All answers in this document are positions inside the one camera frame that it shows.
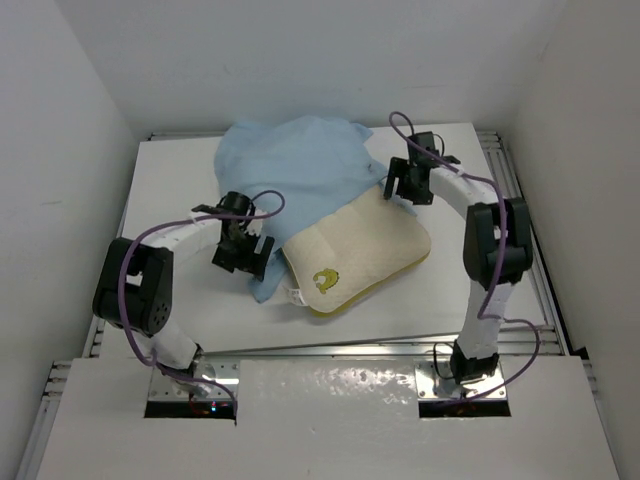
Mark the aluminium frame rail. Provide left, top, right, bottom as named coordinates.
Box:
left=14, top=130, right=621, bottom=480

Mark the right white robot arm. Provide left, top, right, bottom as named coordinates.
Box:
left=384, top=132, right=533, bottom=384

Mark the cream pillow with yellow edge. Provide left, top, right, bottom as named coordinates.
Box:
left=283, top=185, right=431, bottom=316

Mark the white front cover panel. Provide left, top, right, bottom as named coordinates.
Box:
left=39, top=357, right=617, bottom=479

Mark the light blue pillowcase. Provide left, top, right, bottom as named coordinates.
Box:
left=214, top=116, right=388, bottom=303

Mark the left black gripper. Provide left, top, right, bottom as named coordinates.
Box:
left=214, top=227, right=272, bottom=280

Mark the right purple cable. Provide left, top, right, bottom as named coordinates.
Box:
left=388, top=110, right=541, bottom=401

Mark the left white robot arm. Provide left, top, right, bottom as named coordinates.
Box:
left=92, top=192, right=275, bottom=401

